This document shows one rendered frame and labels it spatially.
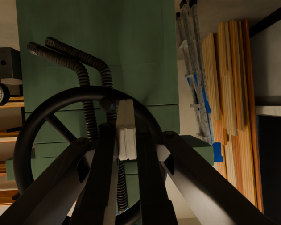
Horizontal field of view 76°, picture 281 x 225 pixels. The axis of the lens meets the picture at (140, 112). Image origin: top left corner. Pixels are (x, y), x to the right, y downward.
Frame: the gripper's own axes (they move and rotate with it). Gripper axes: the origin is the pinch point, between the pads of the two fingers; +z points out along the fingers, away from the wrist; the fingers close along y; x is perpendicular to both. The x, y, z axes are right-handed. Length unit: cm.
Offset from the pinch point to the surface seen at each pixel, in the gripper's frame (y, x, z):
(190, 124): 98, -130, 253
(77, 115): -14.8, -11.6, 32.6
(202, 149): 20.6, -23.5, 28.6
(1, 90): -30.6, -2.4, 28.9
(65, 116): -18.2, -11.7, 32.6
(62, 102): -11.8, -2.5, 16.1
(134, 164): 0.2, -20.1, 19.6
